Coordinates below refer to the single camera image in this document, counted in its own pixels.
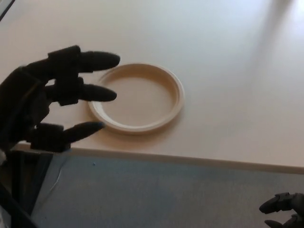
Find dark window frame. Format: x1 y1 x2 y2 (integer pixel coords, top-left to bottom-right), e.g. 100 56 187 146
0 0 14 21

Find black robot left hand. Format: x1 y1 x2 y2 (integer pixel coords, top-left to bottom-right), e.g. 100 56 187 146
0 45 121 153

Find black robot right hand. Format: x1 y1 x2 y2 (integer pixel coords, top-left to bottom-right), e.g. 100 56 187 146
258 192 304 228

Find thin white floor cable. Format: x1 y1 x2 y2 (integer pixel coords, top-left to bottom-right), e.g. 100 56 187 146
46 163 64 200

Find beige round paper plate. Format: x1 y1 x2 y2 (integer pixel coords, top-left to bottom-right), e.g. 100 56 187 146
87 62 185 136

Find dark metal table leg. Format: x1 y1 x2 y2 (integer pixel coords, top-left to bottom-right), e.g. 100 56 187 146
0 149 54 228

